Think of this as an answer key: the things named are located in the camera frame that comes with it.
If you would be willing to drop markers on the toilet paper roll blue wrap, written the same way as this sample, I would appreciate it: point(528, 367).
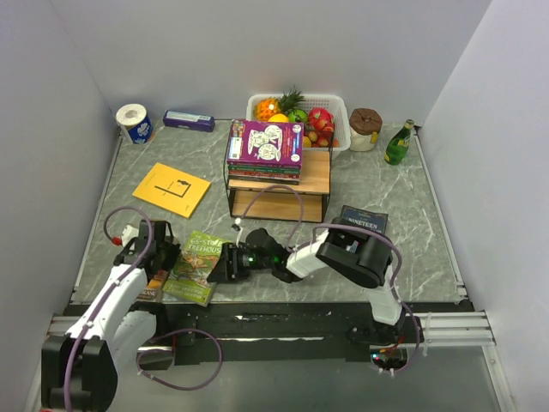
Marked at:
point(135, 123)

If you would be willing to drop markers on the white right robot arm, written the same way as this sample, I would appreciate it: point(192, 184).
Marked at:
point(366, 258)

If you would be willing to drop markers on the white plastic fruit basket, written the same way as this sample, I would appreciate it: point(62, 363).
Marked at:
point(331, 102)

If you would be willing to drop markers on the brown book under green one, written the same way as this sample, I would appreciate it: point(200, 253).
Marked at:
point(154, 289)

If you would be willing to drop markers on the orange toy pineapple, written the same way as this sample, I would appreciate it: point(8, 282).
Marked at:
point(271, 106)

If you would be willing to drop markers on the red 13-Storey Treehouse book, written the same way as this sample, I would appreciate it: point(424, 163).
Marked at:
point(264, 176)

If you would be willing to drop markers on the green 65-Storey Treehouse book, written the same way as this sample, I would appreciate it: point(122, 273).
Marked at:
point(188, 279)

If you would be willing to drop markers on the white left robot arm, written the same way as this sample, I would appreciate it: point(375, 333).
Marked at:
point(79, 369)

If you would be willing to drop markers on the blue 1984 book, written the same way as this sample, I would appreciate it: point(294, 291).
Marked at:
point(373, 221)

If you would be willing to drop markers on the yellow thin book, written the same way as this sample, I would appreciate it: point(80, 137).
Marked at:
point(172, 190)

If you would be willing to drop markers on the green back-cover Treehouse book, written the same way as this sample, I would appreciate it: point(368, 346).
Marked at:
point(268, 170)

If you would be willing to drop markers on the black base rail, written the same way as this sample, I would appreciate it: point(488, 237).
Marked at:
point(272, 331)

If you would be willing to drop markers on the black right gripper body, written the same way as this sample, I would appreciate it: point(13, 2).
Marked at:
point(246, 261)

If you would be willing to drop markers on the yellow orange toy fruit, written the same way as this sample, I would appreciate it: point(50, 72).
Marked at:
point(279, 118)

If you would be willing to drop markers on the purple back-cover Treehouse book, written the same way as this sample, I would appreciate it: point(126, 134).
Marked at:
point(265, 144)

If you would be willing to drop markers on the Little Women floral book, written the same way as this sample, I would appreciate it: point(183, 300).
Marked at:
point(264, 180)

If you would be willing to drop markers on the black wire wooden shelf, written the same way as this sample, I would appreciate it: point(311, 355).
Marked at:
point(305, 202)

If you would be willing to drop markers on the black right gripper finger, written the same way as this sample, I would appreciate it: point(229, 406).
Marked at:
point(222, 272)
point(228, 250)

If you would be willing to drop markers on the pink toy dragon fruit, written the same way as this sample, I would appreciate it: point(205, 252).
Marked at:
point(321, 121)

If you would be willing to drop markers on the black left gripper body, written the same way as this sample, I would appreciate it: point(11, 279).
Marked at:
point(170, 252)

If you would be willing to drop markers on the green toy apple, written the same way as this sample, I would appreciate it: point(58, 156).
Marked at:
point(297, 115)

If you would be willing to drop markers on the purple rectangular box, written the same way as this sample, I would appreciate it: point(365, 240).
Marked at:
point(190, 121)

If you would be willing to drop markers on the green glass bottle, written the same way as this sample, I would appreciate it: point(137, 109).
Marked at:
point(398, 145)

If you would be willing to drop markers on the white jar brown lid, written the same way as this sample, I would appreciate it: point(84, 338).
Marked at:
point(365, 126)

